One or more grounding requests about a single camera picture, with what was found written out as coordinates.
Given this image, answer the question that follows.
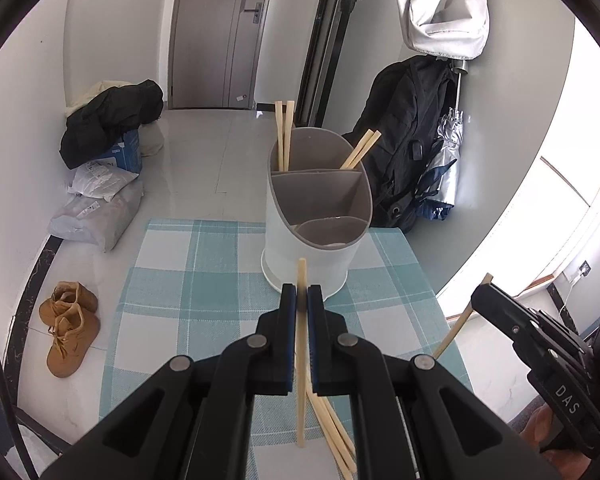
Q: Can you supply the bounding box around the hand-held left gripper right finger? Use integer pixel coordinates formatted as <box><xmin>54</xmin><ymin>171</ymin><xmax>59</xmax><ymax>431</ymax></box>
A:
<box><xmin>306</xmin><ymin>284</ymin><xmax>566</xmax><ymax>480</ymax></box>

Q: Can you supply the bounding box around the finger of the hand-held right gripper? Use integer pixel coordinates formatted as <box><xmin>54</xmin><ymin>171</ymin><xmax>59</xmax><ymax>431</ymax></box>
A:
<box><xmin>471</xmin><ymin>283</ymin><xmax>549</xmax><ymax>361</ymax></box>

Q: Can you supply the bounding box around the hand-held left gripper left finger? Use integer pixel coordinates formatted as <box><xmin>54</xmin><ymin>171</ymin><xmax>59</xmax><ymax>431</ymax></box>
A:
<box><xmin>40</xmin><ymin>282</ymin><xmax>298</xmax><ymax>480</ymax></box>

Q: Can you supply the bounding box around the wooden chopstick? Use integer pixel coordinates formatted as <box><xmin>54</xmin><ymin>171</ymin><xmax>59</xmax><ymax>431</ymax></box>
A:
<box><xmin>296</xmin><ymin>258</ymin><xmax>309</xmax><ymax>448</ymax></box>
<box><xmin>282</xmin><ymin>101</ymin><xmax>296</xmax><ymax>172</ymax></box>
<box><xmin>339</xmin><ymin>130</ymin><xmax>376</xmax><ymax>171</ymax></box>
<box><xmin>314</xmin><ymin>395</ymin><xmax>357</xmax><ymax>466</ymax></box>
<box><xmin>274</xmin><ymin>101</ymin><xmax>285</xmax><ymax>172</ymax></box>
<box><xmin>432</xmin><ymin>272</ymin><xmax>495</xmax><ymax>361</ymax></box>
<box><xmin>345</xmin><ymin>131</ymin><xmax>382</xmax><ymax>171</ymax></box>
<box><xmin>325</xmin><ymin>400</ymin><xmax>357</xmax><ymax>453</ymax></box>
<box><xmin>306</xmin><ymin>377</ymin><xmax>354</xmax><ymax>476</ymax></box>

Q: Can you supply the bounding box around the white utensil holder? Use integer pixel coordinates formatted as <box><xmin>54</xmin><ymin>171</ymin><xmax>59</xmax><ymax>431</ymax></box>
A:
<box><xmin>261</xmin><ymin>127</ymin><xmax>370</xmax><ymax>297</ymax></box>

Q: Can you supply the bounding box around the person's right hand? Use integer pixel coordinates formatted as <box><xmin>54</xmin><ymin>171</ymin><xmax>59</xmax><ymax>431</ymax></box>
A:
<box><xmin>521</xmin><ymin>404</ymin><xmax>599</xmax><ymax>480</ymax></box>

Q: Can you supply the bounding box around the teal checked tablecloth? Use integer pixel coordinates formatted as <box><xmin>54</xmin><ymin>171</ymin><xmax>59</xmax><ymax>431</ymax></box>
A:
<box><xmin>98</xmin><ymin>218</ymin><xmax>473</xmax><ymax>480</ymax></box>

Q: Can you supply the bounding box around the silver folded umbrella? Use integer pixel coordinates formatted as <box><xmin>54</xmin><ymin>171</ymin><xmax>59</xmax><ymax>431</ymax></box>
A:
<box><xmin>415</xmin><ymin>57</ymin><xmax>473</xmax><ymax>221</ymax></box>

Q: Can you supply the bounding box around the brown boot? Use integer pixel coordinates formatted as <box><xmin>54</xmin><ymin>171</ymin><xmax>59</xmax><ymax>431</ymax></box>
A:
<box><xmin>39</xmin><ymin>281</ymin><xmax>99</xmax><ymax>325</ymax></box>
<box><xmin>46</xmin><ymin>304</ymin><xmax>101</xmax><ymax>379</ymax></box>

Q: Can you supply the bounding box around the black backpack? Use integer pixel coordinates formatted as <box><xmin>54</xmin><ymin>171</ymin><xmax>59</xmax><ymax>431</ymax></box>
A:
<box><xmin>341</xmin><ymin>55</ymin><xmax>463</xmax><ymax>233</ymax></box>

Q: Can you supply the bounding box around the grey plastic package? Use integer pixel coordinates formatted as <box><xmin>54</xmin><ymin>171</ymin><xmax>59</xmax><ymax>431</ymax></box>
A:
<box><xmin>47</xmin><ymin>180</ymin><xmax>145</xmax><ymax>253</ymax></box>

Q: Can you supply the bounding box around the blue cardboard box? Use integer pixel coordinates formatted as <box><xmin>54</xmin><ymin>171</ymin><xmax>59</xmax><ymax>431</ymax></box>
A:
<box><xmin>97</xmin><ymin>129</ymin><xmax>143</xmax><ymax>173</ymax></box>

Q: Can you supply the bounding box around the white plastic bag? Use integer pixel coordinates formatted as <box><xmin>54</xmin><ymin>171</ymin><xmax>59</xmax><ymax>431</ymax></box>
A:
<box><xmin>67</xmin><ymin>161</ymin><xmax>140</xmax><ymax>203</ymax></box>

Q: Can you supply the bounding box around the black jacket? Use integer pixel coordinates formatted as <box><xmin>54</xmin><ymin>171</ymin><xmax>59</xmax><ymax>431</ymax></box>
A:
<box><xmin>59</xmin><ymin>79</ymin><xmax>165</xmax><ymax>170</ymax></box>

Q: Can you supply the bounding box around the white hanging bag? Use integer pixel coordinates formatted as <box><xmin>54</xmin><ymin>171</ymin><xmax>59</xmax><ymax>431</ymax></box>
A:
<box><xmin>393</xmin><ymin>0</ymin><xmax>491</xmax><ymax>61</ymax></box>

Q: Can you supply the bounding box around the grey door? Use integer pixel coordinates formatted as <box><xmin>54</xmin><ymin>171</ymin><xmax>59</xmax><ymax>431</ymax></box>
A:
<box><xmin>170</xmin><ymin>0</ymin><xmax>276</xmax><ymax>111</ymax></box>

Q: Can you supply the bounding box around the black cable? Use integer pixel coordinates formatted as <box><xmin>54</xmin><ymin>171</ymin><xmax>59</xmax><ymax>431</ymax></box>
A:
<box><xmin>0</xmin><ymin>310</ymin><xmax>38</xmax><ymax>480</ymax></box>

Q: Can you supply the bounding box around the black metal door frame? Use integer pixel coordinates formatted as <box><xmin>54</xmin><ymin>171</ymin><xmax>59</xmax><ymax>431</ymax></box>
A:
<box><xmin>297</xmin><ymin>0</ymin><xmax>368</xmax><ymax>128</ymax></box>

